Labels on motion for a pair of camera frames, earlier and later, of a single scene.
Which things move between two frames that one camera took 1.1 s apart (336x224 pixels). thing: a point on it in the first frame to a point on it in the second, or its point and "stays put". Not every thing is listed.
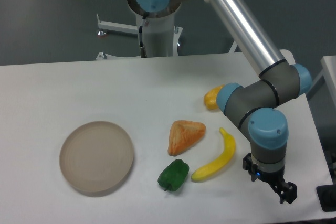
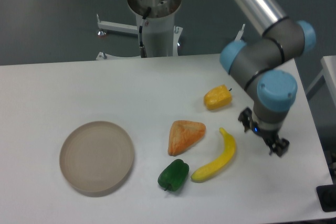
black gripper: (286, 191) to (276, 145)
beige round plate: (96, 157) stays put
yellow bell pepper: (210, 98) stays put
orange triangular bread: (182, 134) stays put
